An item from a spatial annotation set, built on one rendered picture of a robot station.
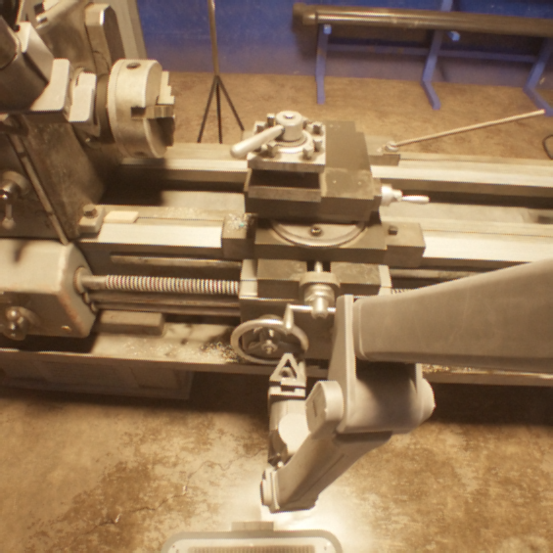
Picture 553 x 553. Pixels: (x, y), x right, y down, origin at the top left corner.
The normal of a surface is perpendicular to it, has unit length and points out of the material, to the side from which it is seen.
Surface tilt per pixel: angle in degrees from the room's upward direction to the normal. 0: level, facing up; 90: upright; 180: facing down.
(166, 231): 36
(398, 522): 0
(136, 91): 43
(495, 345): 82
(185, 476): 0
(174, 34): 90
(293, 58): 90
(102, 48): 90
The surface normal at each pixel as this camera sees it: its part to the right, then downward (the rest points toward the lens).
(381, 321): -0.94, -0.11
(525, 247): -0.02, -0.11
